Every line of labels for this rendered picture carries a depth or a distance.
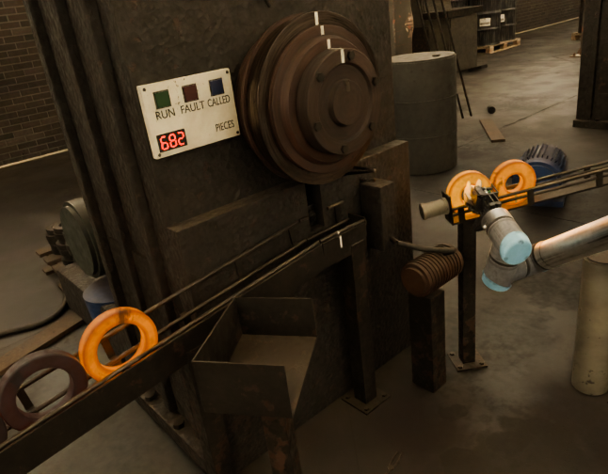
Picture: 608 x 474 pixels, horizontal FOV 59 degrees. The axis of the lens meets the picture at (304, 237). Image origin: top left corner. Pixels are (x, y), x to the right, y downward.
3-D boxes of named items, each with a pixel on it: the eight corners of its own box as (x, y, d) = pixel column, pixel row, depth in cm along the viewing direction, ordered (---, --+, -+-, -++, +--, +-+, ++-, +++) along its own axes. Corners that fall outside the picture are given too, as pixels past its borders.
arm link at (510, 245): (498, 268, 157) (507, 242, 151) (481, 241, 167) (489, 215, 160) (528, 266, 158) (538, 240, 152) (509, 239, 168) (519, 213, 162)
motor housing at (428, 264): (404, 385, 205) (396, 260, 183) (438, 356, 217) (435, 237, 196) (432, 400, 195) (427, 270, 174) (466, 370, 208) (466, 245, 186)
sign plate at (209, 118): (152, 158, 136) (136, 86, 129) (236, 134, 151) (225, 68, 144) (157, 159, 135) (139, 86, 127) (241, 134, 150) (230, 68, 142)
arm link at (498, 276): (521, 288, 169) (533, 258, 161) (492, 298, 165) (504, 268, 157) (501, 269, 176) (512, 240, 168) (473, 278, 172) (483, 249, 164)
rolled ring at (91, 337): (65, 358, 119) (60, 353, 121) (120, 397, 130) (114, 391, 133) (125, 295, 125) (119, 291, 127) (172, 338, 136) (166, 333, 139)
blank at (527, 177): (487, 165, 183) (490, 167, 180) (530, 153, 184) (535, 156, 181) (490, 206, 190) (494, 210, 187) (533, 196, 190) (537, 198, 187)
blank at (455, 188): (442, 176, 184) (446, 179, 180) (486, 165, 184) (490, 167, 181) (448, 217, 189) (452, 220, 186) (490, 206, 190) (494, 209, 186)
